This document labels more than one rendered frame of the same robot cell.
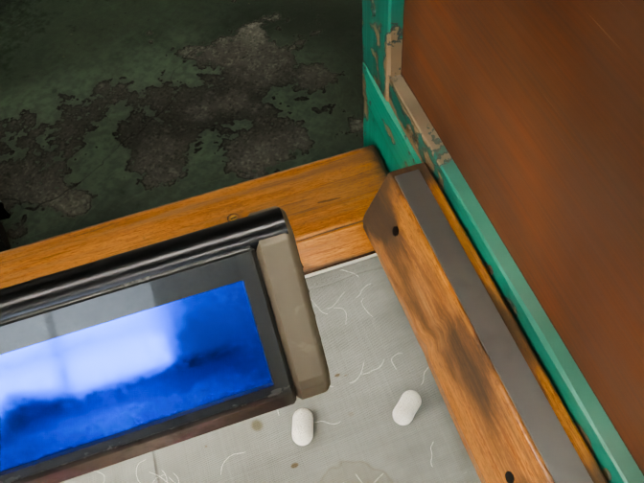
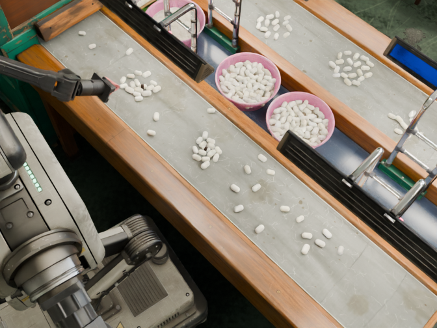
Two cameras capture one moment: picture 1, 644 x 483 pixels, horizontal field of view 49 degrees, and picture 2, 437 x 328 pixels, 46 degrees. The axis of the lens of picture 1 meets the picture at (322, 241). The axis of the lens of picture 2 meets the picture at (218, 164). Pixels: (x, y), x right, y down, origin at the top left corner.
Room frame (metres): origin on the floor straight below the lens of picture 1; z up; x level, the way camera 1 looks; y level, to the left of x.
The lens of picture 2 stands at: (0.59, 1.56, 2.42)
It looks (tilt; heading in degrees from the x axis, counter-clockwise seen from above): 60 degrees down; 235
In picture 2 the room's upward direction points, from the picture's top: 4 degrees clockwise
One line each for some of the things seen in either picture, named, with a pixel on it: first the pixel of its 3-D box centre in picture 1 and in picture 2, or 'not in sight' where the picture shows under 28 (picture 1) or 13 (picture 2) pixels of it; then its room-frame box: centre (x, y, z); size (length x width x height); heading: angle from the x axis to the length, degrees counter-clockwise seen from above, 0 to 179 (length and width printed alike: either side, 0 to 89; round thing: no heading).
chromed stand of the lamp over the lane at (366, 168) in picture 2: not in sight; (366, 210); (-0.23, 1.24, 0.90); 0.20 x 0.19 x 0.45; 104
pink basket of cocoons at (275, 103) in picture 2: not in sight; (298, 125); (-0.32, 0.78, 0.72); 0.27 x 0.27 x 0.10
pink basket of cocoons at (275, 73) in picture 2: not in sight; (247, 84); (-0.26, 0.51, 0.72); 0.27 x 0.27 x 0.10
